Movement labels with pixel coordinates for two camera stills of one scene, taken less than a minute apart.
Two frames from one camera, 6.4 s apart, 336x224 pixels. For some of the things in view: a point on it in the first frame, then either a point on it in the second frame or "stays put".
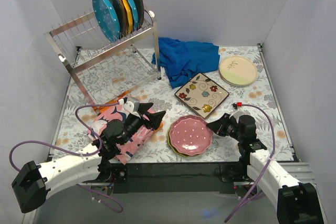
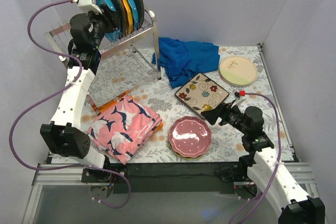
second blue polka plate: x=132 y=4 stays put
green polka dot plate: x=175 y=150 -> x=180 y=156
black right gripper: x=223 y=127 -> x=223 y=115
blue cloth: x=180 y=61 stays put
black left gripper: x=144 y=118 -> x=105 y=20
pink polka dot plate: x=190 y=135 stays put
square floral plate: x=202 y=95 stays put
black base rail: x=177 y=178 stays put
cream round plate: x=238 y=71 stays put
